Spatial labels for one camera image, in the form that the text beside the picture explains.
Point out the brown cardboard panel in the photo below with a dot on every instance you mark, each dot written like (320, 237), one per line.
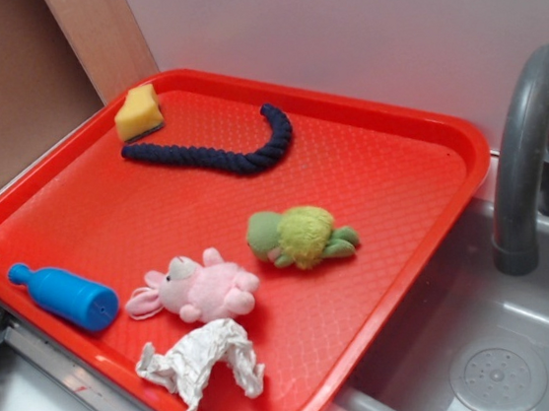
(44, 91)

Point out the wooden board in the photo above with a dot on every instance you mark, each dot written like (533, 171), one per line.
(107, 41)

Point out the yellow sponge with green pad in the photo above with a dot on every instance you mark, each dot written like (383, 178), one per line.
(139, 115)

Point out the crumpled white paper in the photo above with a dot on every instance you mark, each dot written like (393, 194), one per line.
(185, 368)

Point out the grey plastic sink basin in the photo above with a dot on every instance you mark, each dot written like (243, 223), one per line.
(465, 337)

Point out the pink plush bunny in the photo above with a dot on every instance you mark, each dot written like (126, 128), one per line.
(196, 292)

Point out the grey toy faucet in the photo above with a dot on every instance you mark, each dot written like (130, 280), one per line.
(522, 190)

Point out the red plastic tray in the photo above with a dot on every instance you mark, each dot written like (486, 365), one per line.
(398, 176)

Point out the green plush turtle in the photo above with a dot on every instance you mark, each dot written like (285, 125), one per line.
(301, 236)

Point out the blue plastic toy bottle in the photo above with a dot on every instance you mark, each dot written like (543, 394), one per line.
(85, 303)

